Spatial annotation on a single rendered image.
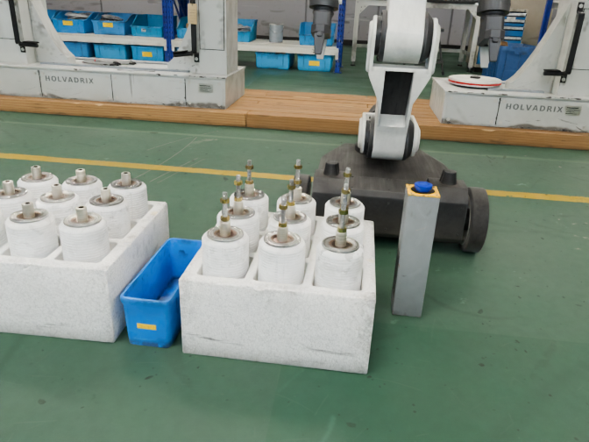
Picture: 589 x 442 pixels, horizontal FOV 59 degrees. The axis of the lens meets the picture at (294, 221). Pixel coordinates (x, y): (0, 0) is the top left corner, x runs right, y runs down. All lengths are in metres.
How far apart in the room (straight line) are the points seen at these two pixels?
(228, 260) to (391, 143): 0.85
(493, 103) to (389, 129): 1.51
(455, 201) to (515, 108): 1.67
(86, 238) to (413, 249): 0.71
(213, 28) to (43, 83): 1.10
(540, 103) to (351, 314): 2.36
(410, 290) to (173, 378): 0.57
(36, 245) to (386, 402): 0.78
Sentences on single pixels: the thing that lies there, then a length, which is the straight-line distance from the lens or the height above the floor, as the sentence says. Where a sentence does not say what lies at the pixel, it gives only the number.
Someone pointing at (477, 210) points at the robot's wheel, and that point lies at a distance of 1.58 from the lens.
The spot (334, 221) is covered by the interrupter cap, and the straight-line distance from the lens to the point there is 1.15.
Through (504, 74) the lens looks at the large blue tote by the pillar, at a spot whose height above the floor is 0.11.
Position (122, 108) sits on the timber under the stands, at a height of 0.06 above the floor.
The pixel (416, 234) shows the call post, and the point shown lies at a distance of 1.21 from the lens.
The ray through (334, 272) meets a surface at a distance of 1.02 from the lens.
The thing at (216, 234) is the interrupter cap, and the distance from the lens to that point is 1.07.
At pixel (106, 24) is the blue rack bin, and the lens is 6.28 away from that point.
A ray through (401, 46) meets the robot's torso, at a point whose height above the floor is 0.59.
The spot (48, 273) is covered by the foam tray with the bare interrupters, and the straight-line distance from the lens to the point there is 1.18.
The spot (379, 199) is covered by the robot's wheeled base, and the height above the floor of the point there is 0.17.
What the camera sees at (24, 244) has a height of 0.21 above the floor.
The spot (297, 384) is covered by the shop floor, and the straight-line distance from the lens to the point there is 1.07.
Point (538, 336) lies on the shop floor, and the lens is 1.36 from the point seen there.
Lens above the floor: 0.70
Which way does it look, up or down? 23 degrees down
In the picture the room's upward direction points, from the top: 3 degrees clockwise
